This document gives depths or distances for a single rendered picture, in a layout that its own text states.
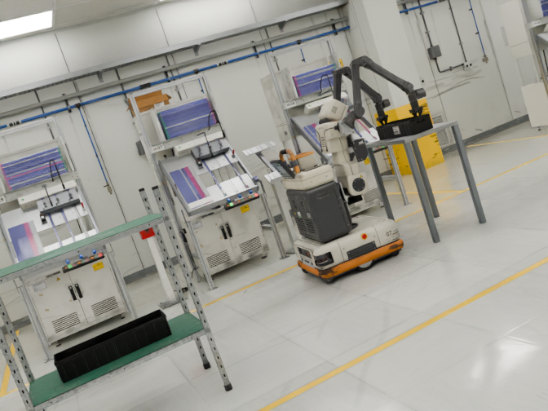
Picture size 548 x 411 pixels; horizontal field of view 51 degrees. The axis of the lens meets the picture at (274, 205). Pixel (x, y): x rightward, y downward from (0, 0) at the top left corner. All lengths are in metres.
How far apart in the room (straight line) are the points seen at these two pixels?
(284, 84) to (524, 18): 3.48
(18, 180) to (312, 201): 2.64
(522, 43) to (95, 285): 6.00
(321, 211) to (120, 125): 3.55
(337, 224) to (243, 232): 1.64
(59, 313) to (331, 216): 2.55
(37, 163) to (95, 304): 1.33
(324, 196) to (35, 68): 4.07
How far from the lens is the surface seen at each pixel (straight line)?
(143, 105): 5.92
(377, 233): 4.23
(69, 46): 7.17
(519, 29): 8.35
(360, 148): 4.36
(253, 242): 5.64
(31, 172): 5.44
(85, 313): 5.38
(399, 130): 4.53
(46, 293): 5.34
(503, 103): 9.65
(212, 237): 5.50
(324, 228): 4.12
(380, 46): 7.84
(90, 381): 2.94
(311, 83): 6.14
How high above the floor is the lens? 1.19
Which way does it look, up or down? 7 degrees down
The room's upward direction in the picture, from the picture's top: 19 degrees counter-clockwise
